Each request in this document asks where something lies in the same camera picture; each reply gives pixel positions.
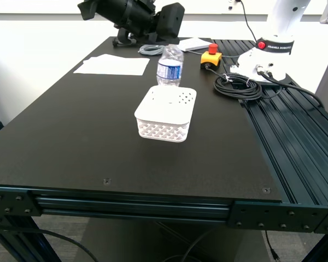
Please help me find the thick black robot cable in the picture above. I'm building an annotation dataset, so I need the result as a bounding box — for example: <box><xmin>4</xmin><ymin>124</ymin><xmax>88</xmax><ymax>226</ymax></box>
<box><xmin>258</xmin><ymin>65</ymin><xmax>325</xmax><ymax>109</ymax></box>

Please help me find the black handheld enabling device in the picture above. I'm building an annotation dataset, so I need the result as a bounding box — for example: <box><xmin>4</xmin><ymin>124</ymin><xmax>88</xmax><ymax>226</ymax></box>
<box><xmin>112</xmin><ymin>37</ymin><xmax>139</xmax><ymax>47</ymax></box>

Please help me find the clear plastic water bottle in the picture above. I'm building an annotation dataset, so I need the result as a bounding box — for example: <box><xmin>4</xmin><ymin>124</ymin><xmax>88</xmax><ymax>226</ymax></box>
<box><xmin>156</xmin><ymin>43</ymin><xmax>185</xmax><ymax>88</ymax></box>

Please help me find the white printed paper sheet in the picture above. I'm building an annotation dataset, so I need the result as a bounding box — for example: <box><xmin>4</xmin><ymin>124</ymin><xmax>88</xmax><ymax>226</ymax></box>
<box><xmin>83</xmin><ymin>53</ymin><xmax>121</xmax><ymax>66</ymax></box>
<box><xmin>73</xmin><ymin>56</ymin><xmax>150</xmax><ymax>76</ymax></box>

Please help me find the grey coiled cable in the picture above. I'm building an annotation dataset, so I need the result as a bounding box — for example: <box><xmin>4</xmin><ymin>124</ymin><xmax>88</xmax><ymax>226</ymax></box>
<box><xmin>138</xmin><ymin>44</ymin><xmax>166</xmax><ymax>57</ymax></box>

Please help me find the black coiled cable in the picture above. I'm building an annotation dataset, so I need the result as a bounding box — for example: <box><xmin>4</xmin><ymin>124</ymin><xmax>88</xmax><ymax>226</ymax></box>
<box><xmin>204</xmin><ymin>65</ymin><xmax>263</xmax><ymax>102</ymax></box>

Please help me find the thin black power cable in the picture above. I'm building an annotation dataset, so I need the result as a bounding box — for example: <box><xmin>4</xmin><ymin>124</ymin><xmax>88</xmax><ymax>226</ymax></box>
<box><xmin>236</xmin><ymin>0</ymin><xmax>260</xmax><ymax>42</ymax></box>

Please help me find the black aluminium table frame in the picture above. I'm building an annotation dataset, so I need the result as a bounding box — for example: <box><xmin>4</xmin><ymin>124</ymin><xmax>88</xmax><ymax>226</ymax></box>
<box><xmin>0</xmin><ymin>37</ymin><xmax>328</xmax><ymax>262</ymax></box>

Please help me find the white booklet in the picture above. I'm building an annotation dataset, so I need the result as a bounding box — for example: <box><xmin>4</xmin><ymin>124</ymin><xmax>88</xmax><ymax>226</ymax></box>
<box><xmin>178</xmin><ymin>37</ymin><xmax>209</xmax><ymax>52</ymax></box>

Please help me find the yellow emergency stop button box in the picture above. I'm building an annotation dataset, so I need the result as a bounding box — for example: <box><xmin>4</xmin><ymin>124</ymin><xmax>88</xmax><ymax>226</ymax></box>
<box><xmin>200</xmin><ymin>43</ymin><xmax>223</xmax><ymax>70</ymax></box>

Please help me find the beige wall cable raceway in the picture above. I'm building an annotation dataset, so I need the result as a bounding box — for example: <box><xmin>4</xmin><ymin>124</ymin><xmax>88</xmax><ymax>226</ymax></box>
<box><xmin>0</xmin><ymin>12</ymin><xmax>271</xmax><ymax>23</ymax></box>

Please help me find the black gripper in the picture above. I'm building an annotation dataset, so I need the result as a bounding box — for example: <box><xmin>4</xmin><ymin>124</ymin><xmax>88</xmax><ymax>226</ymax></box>
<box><xmin>116</xmin><ymin>2</ymin><xmax>185</xmax><ymax>46</ymax></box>

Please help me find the white woven plastic basket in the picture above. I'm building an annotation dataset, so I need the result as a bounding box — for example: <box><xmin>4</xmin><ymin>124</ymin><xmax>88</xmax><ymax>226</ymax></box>
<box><xmin>134</xmin><ymin>85</ymin><xmax>197</xmax><ymax>144</ymax></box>

